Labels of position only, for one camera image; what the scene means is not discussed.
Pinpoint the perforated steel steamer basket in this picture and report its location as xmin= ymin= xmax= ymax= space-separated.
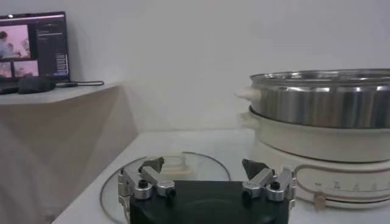
xmin=235 ymin=68 xmax=390 ymax=129

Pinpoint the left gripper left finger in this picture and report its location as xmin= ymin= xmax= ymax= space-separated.
xmin=118 ymin=156 xmax=177 ymax=201

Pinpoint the black computer mouse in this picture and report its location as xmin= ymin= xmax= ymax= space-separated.
xmin=17 ymin=76 xmax=57 ymax=95

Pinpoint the black laptop with dark screen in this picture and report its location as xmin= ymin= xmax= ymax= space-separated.
xmin=0 ymin=11 xmax=71 ymax=94

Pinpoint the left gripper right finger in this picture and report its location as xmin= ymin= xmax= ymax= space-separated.
xmin=241 ymin=158 xmax=297 ymax=203

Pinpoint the cream electric cooking pot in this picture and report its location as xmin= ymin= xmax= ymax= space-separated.
xmin=238 ymin=106 xmax=390 ymax=211

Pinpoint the round glass pot lid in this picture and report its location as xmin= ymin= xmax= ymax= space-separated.
xmin=99 ymin=151 xmax=232 ymax=224

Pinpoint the white side desk with mouse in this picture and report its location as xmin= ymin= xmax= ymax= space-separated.
xmin=0 ymin=81 xmax=140 ymax=224

